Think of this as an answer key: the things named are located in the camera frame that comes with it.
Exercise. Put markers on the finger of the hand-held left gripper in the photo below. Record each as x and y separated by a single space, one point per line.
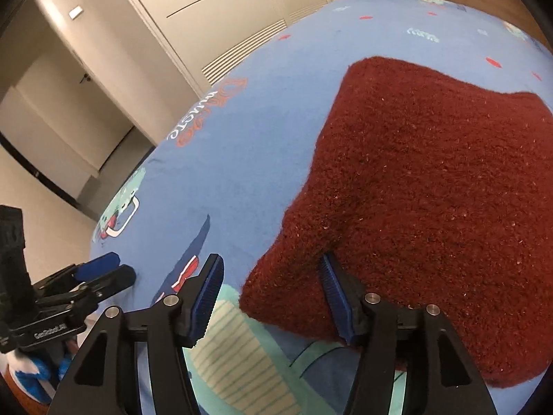
114 281
99 264

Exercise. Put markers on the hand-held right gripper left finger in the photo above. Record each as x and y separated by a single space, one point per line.
205 300

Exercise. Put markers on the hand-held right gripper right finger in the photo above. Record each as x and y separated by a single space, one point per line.
339 302

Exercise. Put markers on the dark red knitted sweater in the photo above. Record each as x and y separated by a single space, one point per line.
432 181

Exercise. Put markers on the blue white cloth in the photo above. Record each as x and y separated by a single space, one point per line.
30 376

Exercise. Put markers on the white door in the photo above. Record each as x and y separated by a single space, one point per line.
65 116

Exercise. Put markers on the blue dinosaur printed blanket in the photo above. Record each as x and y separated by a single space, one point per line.
259 138

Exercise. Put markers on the white wardrobe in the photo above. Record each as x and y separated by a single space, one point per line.
216 17

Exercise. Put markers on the white wall switch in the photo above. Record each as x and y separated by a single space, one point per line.
76 12

